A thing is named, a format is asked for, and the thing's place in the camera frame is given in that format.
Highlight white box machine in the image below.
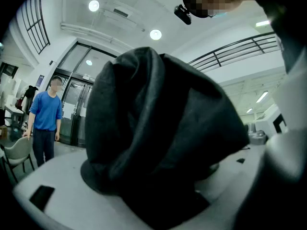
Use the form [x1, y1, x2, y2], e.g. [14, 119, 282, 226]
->
[251, 103, 288, 138]

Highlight black head-worn camera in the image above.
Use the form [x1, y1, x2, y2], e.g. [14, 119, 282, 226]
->
[174, 4, 192, 25]

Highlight black cloth item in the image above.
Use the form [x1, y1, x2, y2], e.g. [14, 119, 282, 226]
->
[80, 46, 250, 230]

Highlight white ceiling pipe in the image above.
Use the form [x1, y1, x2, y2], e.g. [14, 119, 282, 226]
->
[59, 22, 135, 50]

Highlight black balcony railing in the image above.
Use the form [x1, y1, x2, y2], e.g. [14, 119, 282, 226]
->
[187, 31, 281, 72]

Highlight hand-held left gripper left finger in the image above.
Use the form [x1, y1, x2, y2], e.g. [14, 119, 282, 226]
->
[13, 149, 149, 230]

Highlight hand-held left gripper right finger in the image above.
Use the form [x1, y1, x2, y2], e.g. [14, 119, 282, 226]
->
[182, 126, 307, 230]

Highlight light grey chair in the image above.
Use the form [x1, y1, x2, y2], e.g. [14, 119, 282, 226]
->
[0, 136, 35, 184]

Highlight white ceiling air vent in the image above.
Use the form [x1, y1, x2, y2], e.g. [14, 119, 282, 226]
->
[103, 0, 135, 21]

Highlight black framed glass doors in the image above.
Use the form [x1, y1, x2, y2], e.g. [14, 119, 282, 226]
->
[45, 41, 118, 148]

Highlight silver metal vessel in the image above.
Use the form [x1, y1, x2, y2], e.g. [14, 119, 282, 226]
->
[248, 123, 268, 146]

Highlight black window grille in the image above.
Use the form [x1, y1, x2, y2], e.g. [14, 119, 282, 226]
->
[20, 0, 51, 55]

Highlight white background table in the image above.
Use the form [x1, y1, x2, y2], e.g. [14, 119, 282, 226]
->
[3, 104, 24, 141]

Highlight person's black clothing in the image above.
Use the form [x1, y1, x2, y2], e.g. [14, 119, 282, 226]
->
[244, 0, 307, 74]

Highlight dark hanging coat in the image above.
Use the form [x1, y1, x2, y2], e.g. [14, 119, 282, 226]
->
[23, 85, 39, 115]

